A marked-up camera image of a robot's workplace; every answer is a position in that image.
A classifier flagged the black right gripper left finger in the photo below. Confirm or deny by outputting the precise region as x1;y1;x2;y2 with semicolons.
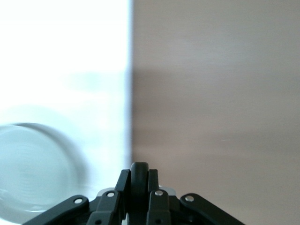
23;169;131;225

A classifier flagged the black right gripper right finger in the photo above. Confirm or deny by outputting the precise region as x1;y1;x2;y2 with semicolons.
145;168;247;225

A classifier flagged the white tablecloth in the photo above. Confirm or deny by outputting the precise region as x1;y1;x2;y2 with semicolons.
0;0;134;225

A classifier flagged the gray plate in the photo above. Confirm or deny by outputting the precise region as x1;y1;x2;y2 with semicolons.
0;122;91;214

